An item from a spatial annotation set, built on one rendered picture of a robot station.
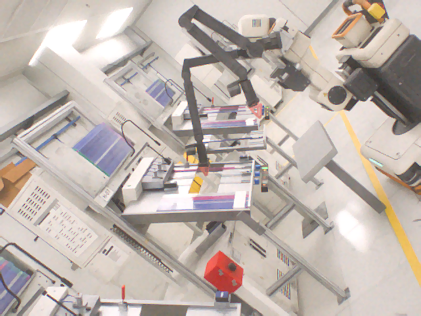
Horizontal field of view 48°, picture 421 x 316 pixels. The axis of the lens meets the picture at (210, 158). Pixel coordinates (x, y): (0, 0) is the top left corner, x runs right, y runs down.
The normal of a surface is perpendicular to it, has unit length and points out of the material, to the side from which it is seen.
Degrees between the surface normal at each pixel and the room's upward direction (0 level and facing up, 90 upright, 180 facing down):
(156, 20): 90
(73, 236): 93
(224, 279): 90
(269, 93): 90
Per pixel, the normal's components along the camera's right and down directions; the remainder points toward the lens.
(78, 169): -0.12, 0.37
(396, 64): 0.04, 0.20
